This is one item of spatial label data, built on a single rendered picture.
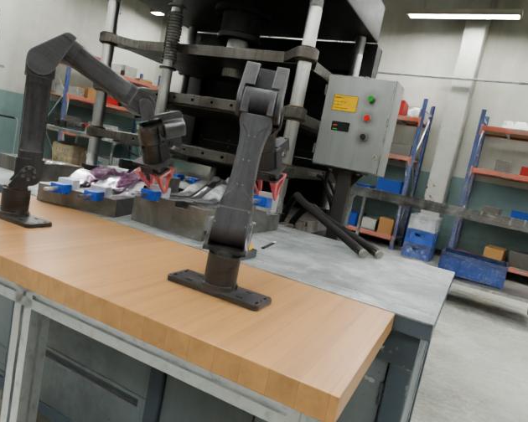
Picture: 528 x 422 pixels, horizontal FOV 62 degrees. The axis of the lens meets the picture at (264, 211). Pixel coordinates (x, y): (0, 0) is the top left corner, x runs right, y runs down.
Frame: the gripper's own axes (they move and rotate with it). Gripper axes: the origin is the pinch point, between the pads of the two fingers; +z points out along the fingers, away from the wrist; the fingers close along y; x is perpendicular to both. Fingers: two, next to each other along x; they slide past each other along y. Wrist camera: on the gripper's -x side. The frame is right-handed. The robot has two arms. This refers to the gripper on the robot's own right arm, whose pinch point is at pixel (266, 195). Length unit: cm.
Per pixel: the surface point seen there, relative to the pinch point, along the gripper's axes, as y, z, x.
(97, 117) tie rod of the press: 139, 14, -61
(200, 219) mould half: 11.8, 1.7, 16.9
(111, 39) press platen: 135, -23, -80
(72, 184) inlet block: 54, -3, 23
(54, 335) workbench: 61, 47, 41
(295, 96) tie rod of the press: 24, -7, -71
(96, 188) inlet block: 47, -2, 20
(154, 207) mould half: 28.3, 1.8, 16.9
